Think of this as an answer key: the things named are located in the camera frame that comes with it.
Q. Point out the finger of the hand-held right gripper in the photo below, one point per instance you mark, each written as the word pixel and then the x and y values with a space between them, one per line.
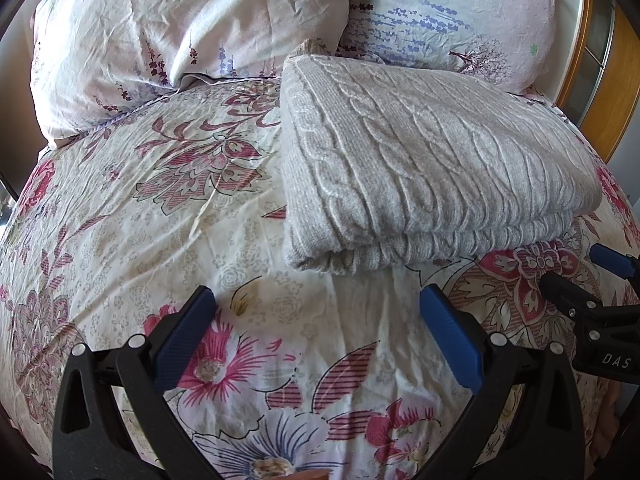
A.
pixel 565 290
pixel 616 263

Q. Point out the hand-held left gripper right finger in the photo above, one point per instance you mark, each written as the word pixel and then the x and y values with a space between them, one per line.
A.
pixel 450 332

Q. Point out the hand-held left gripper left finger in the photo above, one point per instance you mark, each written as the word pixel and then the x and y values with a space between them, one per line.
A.
pixel 186 327

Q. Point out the floral bed cover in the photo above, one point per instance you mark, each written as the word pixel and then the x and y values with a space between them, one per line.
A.
pixel 210 240

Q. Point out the wooden door with glass pane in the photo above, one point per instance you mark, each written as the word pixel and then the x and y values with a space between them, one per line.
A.
pixel 600 60

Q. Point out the white floral pillow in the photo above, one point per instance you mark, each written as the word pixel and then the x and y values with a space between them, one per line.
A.
pixel 165 35

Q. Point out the pillow with purple flower print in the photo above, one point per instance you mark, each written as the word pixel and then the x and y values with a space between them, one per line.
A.
pixel 450 15

